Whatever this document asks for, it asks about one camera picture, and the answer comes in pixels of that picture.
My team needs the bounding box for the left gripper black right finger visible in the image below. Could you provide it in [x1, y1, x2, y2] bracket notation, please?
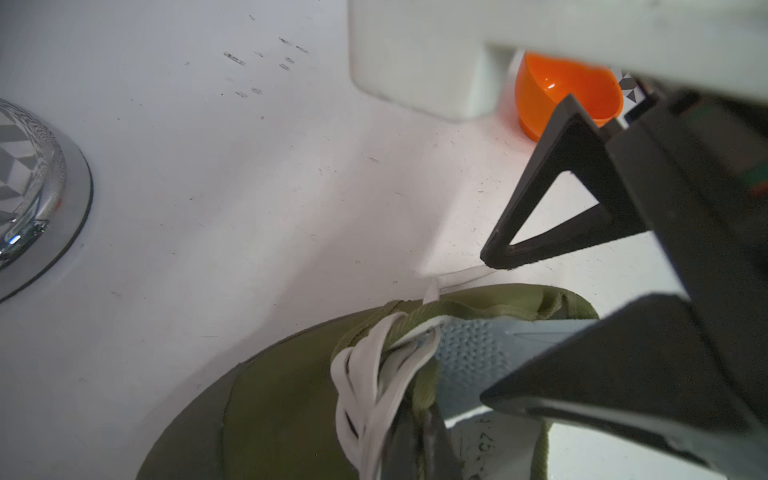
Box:
[422, 404, 462, 480]

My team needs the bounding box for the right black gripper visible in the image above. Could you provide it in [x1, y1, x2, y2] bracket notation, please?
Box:
[480, 91, 767, 479]

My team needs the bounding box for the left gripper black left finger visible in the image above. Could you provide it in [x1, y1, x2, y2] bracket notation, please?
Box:
[380, 407, 421, 480]

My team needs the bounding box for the olive green shoe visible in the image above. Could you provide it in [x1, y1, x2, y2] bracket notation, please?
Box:
[138, 267, 598, 479]

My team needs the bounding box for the grey-blue insole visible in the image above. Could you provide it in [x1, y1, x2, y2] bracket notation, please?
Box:
[435, 316, 596, 429]

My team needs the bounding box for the orange plastic bowl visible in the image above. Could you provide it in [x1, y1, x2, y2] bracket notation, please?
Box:
[514, 52, 624, 142]

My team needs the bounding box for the clear glass holder stand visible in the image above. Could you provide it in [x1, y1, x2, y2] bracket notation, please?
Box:
[1, 100, 94, 301]

